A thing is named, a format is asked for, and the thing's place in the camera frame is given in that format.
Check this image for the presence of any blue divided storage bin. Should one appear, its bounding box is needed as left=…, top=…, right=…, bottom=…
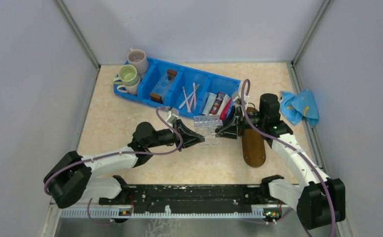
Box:
left=113, top=57, right=241, bottom=118

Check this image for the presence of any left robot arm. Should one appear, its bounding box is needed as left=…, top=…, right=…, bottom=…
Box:
left=43, top=119, right=205, bottom=209

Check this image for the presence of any white ceramic mug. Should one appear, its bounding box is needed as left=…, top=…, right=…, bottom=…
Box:
left=116, top=80, right=140, bottom=96

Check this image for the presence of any clear textured acrylic tray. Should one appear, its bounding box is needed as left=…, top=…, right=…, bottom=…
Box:
left=193, top=115, right=223, bottom=146

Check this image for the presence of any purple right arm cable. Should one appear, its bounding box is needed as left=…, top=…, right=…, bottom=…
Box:
left=240, top=79, right=337, bottom=237

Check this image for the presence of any brown oval wooden tray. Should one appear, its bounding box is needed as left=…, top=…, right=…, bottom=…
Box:
left=242, top=126, right=266, bottom=168

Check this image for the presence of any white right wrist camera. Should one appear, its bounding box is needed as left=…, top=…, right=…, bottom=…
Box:
left=231, top=91, right=241, bottom=105

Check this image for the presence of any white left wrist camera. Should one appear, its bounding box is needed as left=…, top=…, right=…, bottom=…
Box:
left=166, top=108, right=179, bottom=124

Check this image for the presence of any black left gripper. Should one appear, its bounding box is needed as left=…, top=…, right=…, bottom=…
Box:
left=147, top=119, right=205, bottom=152

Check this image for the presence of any clear holder with wooden ends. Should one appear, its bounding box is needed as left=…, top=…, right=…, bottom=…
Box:
left=150, top=69, right=177, bottom=104

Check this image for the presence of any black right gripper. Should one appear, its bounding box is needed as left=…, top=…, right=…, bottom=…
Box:
left=214, top=106, right=265, bottom=140

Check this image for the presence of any green ceramic mug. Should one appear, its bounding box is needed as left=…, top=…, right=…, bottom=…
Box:
left=113, top=64, right=140, bottom=86

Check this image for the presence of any light pink toothbrush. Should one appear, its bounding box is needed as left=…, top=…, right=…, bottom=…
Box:
left=193, top=83, right=197, bottom=110

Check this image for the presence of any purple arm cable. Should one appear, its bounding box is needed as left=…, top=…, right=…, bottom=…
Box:
left=240, top=79, right=337, bottom=237
left=43, top=107, right=184, bottom=197

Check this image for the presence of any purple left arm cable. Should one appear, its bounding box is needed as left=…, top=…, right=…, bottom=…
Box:
left=43, top=107, right=184, bottom=197

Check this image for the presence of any white tube orange cap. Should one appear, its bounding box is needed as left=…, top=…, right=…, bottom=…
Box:
left=216, top=94, right=230, bottom=115

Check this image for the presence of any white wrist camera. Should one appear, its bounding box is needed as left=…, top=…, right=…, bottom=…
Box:
left=231, top=91, right=241, bottom=105
left=166, top=108, right=179, bottom=124

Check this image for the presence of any grey ceramic mug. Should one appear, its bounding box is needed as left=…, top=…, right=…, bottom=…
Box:
left=128, top=48, right=149, bottom=75

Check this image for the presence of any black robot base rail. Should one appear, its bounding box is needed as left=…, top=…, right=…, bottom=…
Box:
left=98, top=176, right=283, bottom=220

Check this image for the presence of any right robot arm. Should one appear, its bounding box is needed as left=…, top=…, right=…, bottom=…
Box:
left=216, top=92, right=346, bottom=230

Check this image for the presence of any blue crumpled cloth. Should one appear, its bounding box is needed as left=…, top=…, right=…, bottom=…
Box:
left=279, top=89, right=319, bottom=127

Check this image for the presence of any white tube black cap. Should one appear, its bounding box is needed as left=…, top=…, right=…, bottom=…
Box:
left=202, top=93, right=216, bottom=116

